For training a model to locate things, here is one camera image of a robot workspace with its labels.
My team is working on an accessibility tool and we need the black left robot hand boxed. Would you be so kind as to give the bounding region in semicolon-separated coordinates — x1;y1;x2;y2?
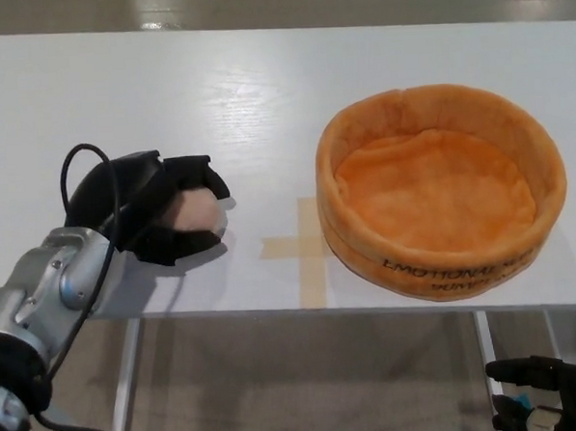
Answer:
60;146;235;274

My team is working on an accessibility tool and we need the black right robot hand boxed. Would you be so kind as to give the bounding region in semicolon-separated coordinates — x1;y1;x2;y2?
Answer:
484;353;576;431

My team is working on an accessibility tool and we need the pink round plush toy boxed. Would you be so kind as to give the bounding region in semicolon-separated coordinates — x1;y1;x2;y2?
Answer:
162;182;232;245

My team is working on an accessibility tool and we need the orange plush round basket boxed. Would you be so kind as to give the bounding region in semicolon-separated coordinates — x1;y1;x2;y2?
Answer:
311;78;575;312

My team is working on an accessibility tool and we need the white table leg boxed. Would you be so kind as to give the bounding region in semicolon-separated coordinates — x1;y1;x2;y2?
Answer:
104;316;151;431
472;310;505;400

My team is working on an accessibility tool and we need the beige tape cross marker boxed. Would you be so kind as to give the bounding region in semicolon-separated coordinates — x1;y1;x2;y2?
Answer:
259;197;335;310

